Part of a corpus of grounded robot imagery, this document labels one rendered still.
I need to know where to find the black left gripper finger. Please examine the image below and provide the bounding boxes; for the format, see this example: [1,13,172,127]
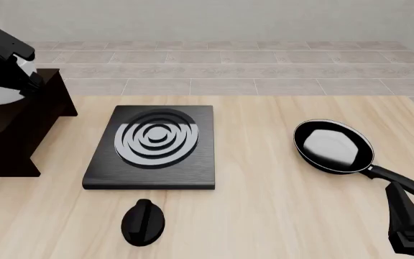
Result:
[19,71,45,96]

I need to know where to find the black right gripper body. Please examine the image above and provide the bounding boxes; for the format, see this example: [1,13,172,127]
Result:
[386,225,414,256]

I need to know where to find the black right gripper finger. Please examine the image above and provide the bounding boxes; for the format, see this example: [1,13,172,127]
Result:
[385,181,414,233]

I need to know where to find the black frying pan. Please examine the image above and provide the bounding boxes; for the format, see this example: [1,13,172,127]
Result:
[293,119,414,205]

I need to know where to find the flat black stove plate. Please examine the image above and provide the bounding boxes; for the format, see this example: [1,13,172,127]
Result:
[82,104,216,191]

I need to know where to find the round black stove knob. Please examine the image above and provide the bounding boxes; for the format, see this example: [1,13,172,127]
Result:
[120,199,166,247]

